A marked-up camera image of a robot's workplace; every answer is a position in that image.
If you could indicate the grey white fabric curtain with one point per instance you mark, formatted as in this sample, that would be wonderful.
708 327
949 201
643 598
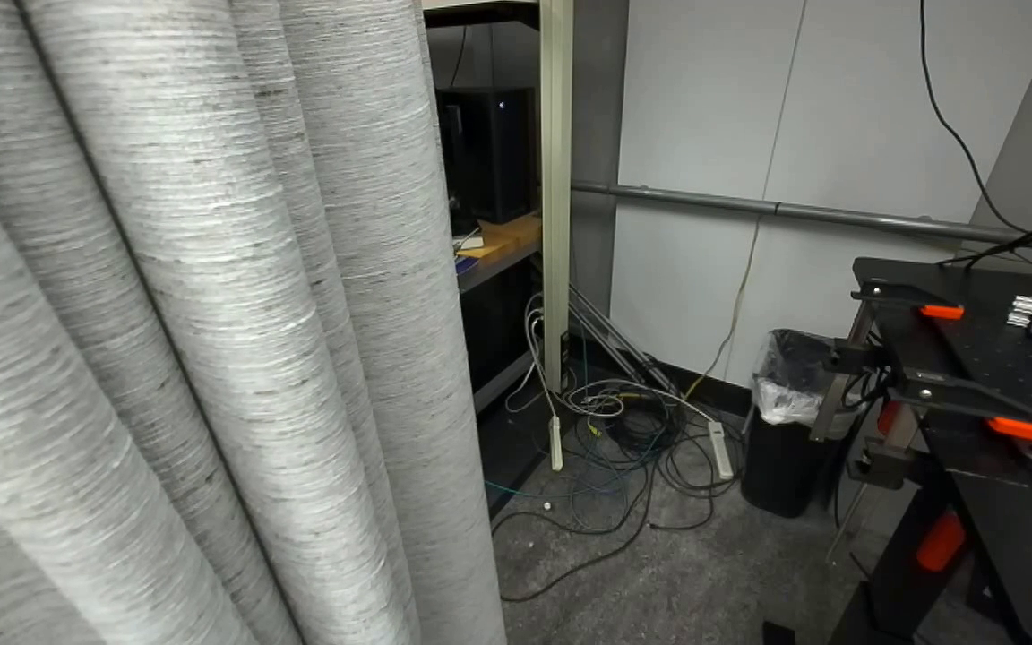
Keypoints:
179 336

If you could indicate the wooden shelf board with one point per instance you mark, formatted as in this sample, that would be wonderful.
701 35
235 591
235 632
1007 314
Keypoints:
503 244

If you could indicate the white plug bar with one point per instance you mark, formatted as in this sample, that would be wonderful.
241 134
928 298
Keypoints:
556 446

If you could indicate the black computer tower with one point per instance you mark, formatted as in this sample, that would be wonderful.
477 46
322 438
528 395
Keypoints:
485 155

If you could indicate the white power strip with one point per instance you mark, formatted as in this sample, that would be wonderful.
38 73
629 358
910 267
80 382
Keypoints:
720 451

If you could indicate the black trash bin with bag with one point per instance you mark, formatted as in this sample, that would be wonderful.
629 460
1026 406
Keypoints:
784 443

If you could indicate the orange grip on stand leg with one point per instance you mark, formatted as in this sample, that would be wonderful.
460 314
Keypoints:
940 542

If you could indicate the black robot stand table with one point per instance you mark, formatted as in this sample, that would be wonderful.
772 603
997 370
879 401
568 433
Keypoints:
1005 370

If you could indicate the thin black rod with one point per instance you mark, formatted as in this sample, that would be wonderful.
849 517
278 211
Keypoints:
1020 235

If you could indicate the cream vertical post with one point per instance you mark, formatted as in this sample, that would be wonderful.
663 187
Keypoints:
556 180

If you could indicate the metal wall rail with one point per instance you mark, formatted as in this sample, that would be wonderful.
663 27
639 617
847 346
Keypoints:
780 211

